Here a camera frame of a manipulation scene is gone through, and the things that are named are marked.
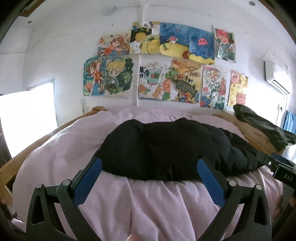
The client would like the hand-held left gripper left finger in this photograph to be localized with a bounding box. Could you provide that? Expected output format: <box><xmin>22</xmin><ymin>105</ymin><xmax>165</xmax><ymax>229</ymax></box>
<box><xmin>26</xmin><ymin>156</ymin><xmax>103</xmax><ymax>241</ymax></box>

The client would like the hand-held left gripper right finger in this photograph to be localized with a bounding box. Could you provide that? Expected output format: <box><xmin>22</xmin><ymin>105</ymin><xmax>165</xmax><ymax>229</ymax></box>
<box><xmin>196</xmin><ymin>158</ymin><xmax>274</xmax><ymax>241</ymax></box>

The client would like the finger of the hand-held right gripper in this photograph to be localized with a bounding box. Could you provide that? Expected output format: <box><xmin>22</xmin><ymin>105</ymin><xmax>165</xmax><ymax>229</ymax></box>
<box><xmin>256</xmin><ymin>151</ymin><xmax>295</xmax><ymax>169</ymax></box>

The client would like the black puffer jacket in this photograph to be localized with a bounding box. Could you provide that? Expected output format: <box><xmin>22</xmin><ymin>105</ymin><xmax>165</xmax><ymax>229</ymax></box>
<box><xmin>94</xmin><ymin>118</ymin><xmax>263</xmax><ymax>181</ymax></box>

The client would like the person's right hand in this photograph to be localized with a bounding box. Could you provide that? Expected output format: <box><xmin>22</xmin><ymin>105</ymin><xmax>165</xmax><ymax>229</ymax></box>
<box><xmin>274</xmin><ymin>193</ymin><xmax>296</xmax><ymax>219</ymax></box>

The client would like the dark green cloth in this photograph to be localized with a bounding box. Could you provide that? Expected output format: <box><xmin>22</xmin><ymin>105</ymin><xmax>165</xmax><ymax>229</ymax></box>
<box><xmin>233</xmin><ymin>104</ymin><xmax>296</xmax><ymax>151</ymax></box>

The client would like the blue hanging cloth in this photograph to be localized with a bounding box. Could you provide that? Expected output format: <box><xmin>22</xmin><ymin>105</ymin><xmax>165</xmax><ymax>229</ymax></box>
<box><xmin>283</xmin><ymin>110</ymin><xmax>296</xmax><ymax>135</ymax></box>

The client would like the pink blanket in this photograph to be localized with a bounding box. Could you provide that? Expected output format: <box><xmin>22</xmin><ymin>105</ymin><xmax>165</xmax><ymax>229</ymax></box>
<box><xmin>13</xmin><ymin>107</ymin><xmax>284</xmax><ymax>241</ymax></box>

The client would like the yellow pink pig drawing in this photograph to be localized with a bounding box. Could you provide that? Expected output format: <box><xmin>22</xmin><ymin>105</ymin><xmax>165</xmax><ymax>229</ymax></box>
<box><xmin>227</xmin><ymin>70</ymin><xmax>249</xmax><ymax>107</ymax></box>

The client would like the white air conditioner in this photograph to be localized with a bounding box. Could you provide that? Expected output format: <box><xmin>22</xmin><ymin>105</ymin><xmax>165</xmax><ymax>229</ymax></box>
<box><xmin>265</xmin><ymin>60</ymin><xmax>293</xmax><ymax>94</ymax></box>

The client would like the bright window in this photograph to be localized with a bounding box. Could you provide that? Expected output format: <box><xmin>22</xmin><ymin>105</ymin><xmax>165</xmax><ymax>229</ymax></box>
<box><xmin>0</xmin><ymin>80</ymin><xmax>59</xmax><ymax>161</ymax></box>

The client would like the red white crowded drawing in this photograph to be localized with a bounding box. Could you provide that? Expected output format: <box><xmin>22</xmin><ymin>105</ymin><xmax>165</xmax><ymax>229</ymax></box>
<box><xmin>199</xmin><ymin>65</ymin><xmax>227</xmax><ymax>110</ymax></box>

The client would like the orange green dragon drawing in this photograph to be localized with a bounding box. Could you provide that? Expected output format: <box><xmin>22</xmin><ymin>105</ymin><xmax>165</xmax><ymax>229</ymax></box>
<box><xmin>171</xmin><ymin>59</ymin><xmax>202</xmax><ymax>104</ymax></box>

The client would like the orange-haired mermaid drawing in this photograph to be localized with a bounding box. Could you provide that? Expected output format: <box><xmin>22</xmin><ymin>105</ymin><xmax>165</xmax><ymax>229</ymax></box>
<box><xmin>83</xmin><ymin>56</ymin><xmax>107</xmax><ymax>97</ymax></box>

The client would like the blond figure green drawing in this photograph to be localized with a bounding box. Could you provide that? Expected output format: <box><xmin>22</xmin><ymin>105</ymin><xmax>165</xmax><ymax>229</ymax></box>
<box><xmin>104</xmin><ymin>57</ymin><xmax>135</xmax><ymax>98</ymax></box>

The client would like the goldfish and cup drawing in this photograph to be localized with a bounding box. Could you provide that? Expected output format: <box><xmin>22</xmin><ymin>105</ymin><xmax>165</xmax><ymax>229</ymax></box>
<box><xmin>138</xmin><ymin>60</ymin><xmax>173</xmax><ymax>101</ymax></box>

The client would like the red-haired girl drawing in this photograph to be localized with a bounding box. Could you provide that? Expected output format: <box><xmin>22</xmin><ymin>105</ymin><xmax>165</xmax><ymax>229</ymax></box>
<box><xmin>213</xmin><ymin>27</ymin><xmax>237</xmax><ymax>63</ymax></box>

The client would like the blue pink jellyfish painting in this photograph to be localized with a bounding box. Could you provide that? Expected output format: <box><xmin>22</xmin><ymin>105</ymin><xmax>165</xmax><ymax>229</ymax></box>
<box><xmin>183</xmin><ymin>25</ymin><xmax>216</xmax><ymax>65</ymax></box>

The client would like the swimming orange-haired girl drawing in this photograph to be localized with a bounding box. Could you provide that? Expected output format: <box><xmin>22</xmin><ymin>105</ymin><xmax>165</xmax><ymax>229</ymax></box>
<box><xmin>97</xmin><ymin>32</ymin><xmax>131</xmax><ymax>59</ymax></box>

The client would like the blue mushroom island painting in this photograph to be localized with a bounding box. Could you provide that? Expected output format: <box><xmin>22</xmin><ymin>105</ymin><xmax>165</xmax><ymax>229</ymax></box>
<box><xmin>159</xmin><ymin>22</ymin><xmax>190</xmax><ymax>58</ymax></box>

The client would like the wooden bed frame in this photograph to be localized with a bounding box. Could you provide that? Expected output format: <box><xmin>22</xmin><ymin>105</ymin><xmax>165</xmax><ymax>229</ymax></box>
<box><xmin>0</xmin><ymin>106</ymin><xmax>285</xmax><ymax>205</ymax></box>

